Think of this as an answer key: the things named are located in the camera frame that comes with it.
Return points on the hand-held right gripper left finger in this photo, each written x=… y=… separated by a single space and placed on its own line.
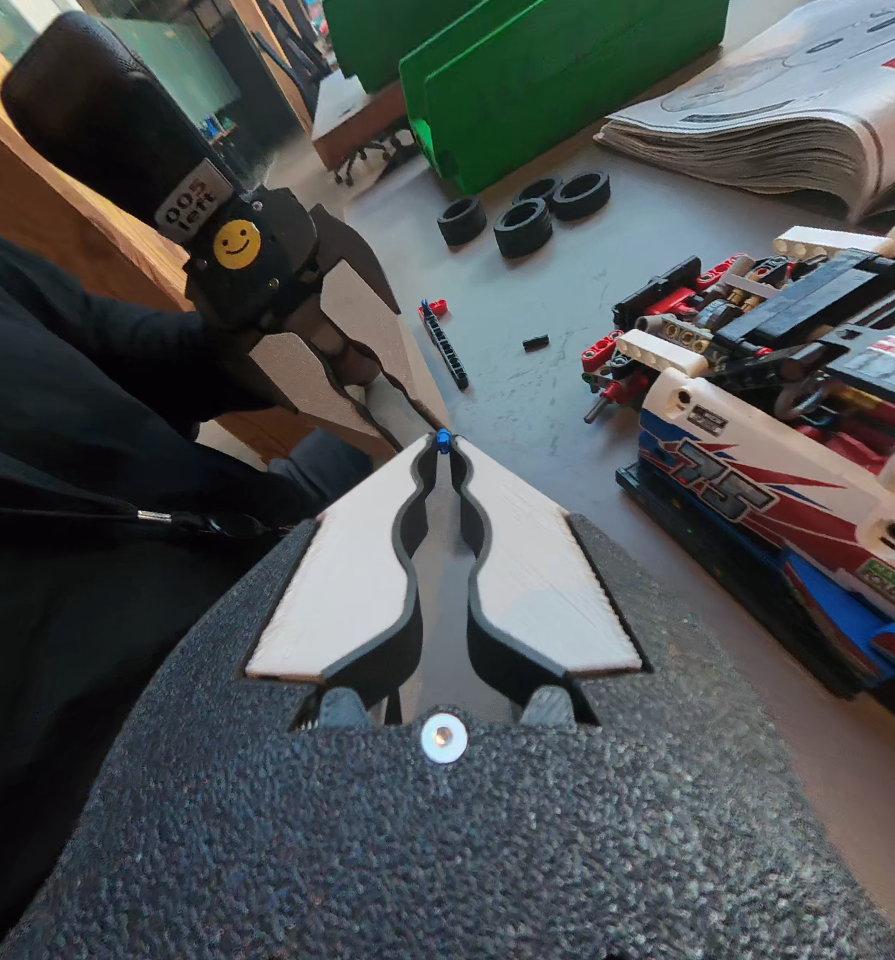
x=335 y=592

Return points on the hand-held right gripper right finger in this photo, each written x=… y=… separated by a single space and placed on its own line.
x=552 y=592

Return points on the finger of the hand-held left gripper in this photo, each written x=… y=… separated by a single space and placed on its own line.
x=372 y=315
x=297 y=367

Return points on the red angled brick beam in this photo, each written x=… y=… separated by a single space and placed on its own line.
x=438 y=305

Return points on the long black brick beam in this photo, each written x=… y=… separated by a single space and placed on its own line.
x=447 y=352

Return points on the black rubber tire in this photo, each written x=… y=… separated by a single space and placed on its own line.
x=522 y=236
x=537 y=187
x=462 y=225
x=581 y=202

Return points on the small black brick pin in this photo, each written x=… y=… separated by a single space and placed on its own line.
x=536 y=343

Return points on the toy brick race car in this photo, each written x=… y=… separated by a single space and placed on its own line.
x=755 y=465

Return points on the green plastic bin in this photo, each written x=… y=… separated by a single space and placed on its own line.
x=567 y=82
x=365 y=37

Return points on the person's left forearm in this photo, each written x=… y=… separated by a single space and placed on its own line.
x=155 y=360

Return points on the grey desk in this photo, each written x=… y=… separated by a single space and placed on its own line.
x=530 y=420

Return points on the person's left hand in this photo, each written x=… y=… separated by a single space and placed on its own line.
x=354 y=360

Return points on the black office chair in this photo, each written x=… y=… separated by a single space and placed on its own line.
x=372 y=150

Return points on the wooden-edged table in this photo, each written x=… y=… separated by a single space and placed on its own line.
x=357 y=124

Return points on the open instruction booklet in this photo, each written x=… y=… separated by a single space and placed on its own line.
x=755 y=127

